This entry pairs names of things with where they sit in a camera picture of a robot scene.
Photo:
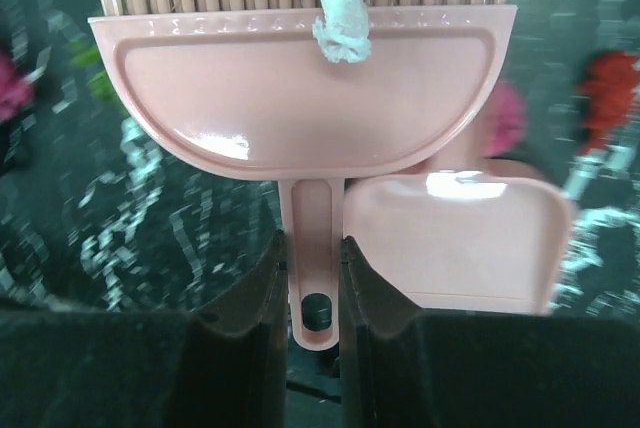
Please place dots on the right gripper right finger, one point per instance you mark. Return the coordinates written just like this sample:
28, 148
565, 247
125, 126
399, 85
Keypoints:
405, 366

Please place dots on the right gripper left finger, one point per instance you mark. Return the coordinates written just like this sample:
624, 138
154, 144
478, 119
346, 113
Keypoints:
223, 365

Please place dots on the pink plastic dustpan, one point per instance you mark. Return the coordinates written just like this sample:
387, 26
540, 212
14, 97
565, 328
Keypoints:
488, 241

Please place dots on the pink hand brush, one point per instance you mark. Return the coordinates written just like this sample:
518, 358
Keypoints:
241, 89

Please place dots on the magenta paper scrap right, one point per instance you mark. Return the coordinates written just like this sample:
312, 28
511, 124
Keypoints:
506, 109

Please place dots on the magenta paper scrap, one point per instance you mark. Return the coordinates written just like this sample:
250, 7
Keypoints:
16, 91
506, 109

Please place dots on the magenta paper scrap lower left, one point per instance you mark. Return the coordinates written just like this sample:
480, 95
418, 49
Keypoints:
16, 91

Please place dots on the green paper scrap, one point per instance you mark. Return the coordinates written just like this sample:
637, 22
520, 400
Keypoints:
87, 56

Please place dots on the red paper scrap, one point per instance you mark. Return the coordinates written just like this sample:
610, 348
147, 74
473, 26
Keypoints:
610, 85

